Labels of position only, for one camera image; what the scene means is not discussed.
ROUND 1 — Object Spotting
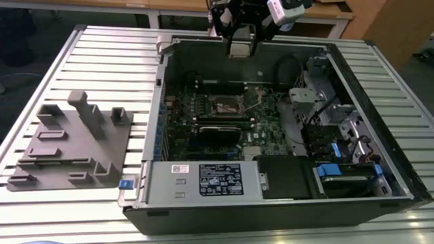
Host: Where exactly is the coloured wire bundle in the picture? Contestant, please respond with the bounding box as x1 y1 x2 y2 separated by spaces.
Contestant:
359 151 379 165

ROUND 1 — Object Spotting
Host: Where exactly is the silver power supply unit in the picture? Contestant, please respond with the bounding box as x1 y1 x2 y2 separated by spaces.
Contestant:
137 160 264 205

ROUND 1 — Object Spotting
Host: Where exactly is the grey case latch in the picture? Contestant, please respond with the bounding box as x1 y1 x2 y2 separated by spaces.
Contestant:
155 34 176 56

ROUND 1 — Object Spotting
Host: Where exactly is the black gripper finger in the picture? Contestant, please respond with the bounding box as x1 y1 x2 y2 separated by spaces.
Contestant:
225 24 243 56
249 24 264 56

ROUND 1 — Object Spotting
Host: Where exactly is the grey plastic strip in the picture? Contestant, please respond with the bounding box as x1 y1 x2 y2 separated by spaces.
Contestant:
276 100 308 156

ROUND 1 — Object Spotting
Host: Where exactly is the wooden desk white frame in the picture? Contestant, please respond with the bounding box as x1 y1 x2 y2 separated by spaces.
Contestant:
159 0 355 39
0 0 160 30

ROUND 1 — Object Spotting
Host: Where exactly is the blue floor cable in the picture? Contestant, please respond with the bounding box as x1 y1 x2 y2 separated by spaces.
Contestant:
0 72 45 80

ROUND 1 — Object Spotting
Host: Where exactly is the perforated metal drive cage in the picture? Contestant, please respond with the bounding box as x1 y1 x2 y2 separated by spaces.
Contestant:
299 55 362 128

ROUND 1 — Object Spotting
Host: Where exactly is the thick black cable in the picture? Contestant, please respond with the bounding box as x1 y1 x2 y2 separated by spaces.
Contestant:
272 54 306 86

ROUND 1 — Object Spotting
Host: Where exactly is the black PC case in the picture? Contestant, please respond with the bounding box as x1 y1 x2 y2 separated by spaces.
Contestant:
116 35 434 236

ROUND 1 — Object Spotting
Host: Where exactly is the wooden cabinet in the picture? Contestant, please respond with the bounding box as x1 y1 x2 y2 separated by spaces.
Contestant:
342 0 434 72

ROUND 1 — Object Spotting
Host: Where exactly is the thin black cable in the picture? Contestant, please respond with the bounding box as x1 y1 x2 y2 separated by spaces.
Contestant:
307 93 338 126

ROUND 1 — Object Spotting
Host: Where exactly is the green motherboard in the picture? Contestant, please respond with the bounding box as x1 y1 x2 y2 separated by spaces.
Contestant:
161 77 298 162

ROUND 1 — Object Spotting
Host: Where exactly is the hard disk in blue carrier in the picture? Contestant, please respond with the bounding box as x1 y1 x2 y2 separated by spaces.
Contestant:
314 162 383 199

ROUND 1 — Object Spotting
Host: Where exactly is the black graphics card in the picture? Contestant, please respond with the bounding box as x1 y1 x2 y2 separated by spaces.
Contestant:
197 125 244 151

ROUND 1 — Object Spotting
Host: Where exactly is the silver metal bracket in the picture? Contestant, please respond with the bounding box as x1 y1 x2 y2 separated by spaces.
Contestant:
287 87 328 114

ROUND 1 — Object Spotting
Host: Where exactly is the CPU socket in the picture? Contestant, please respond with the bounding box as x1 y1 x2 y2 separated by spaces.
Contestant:
208 94 248 119

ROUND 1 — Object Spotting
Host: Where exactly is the grey parts rack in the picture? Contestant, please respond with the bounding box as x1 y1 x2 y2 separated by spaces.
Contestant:
5 90 135 192

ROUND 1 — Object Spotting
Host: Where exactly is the office chair base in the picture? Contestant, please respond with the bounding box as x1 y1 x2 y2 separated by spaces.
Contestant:
411 35 434 62

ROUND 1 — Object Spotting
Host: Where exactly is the black connector block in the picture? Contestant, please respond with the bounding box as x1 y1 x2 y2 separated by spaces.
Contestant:
300 124 342 160

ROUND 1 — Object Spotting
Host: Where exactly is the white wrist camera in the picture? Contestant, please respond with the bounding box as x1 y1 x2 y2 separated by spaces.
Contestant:
266 0 306 26

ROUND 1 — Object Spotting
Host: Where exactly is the silver chipset heat sink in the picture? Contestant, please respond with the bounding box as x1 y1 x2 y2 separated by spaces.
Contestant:
241 145 264 157

